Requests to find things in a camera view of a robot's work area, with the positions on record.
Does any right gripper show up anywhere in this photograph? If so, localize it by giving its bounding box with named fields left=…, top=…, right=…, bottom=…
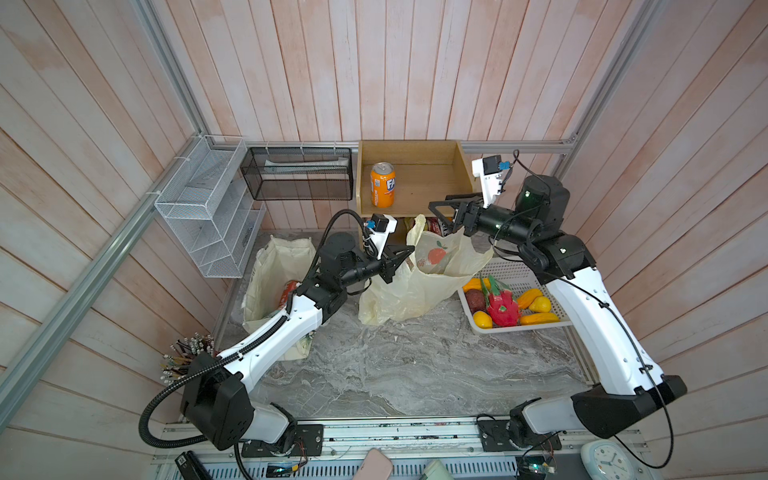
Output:
left=429, top=195, right=533, bottom=253

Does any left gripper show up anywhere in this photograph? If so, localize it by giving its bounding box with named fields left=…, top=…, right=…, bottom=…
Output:
left=338, top=241, right=414, bottom=287

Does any orange print plastic bag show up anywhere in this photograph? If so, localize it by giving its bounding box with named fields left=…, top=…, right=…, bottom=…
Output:
left=358, top=215, right=493, bottom=326

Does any white plastic fruit basket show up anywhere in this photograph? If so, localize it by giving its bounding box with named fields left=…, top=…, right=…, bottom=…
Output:
left=457, top=256, right=574, bottom=335

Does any red cola can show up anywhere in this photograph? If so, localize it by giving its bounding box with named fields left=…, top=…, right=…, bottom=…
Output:
left=278, top=280, right=300, bottom=309

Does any cream canvas tote bag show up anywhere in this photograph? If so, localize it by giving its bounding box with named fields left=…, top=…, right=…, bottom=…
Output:
left=242, top=236, right=316, bottom=333

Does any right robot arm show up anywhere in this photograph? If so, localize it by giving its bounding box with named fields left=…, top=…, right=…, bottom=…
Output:
left=429, top=175, right=687, bottom=449

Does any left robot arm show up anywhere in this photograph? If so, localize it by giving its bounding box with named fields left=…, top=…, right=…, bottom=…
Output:
left=138, top=210, right=415, bottom=455

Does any wooden two-tier shelf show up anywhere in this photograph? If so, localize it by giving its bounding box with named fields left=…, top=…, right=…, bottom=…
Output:
left=355, top=140, right=480, bottom=219

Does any orange Fanta can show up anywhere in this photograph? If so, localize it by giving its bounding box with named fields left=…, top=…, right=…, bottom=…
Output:
left=370, top=162, right=396, bottom=208

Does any pink dragon fruit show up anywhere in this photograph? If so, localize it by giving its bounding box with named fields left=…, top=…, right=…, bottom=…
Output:
left=487, top=276, right=520, bottom=328

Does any black mesh basket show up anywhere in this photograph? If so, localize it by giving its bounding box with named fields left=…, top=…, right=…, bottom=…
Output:
left=240, top=146, right=354, bottom=201

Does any yellow lemon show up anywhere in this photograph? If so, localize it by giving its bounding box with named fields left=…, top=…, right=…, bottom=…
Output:
left=528, top=296, right=552, bottom=313

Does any pink phone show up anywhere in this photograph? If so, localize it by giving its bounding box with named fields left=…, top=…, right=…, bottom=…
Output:
left=353, top=449, right=394, bottom=480

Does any red pencil cup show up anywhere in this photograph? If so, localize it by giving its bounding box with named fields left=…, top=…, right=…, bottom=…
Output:
left=160, top=333, right=216, bottom=385

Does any white analog clock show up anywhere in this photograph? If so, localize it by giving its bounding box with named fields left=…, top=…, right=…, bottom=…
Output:
left=580, top=440, right=636, bottom=480

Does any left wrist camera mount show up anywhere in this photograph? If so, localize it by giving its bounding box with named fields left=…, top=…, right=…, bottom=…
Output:
left=363, top=214, right=397, bottom=259

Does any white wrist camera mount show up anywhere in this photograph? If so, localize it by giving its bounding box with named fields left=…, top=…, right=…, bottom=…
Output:
left=471, top=155, right=512, bottom=207

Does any white wire mesh rack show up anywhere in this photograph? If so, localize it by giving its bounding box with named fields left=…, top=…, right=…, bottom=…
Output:
left=155, top=135, right=264, bottom=279

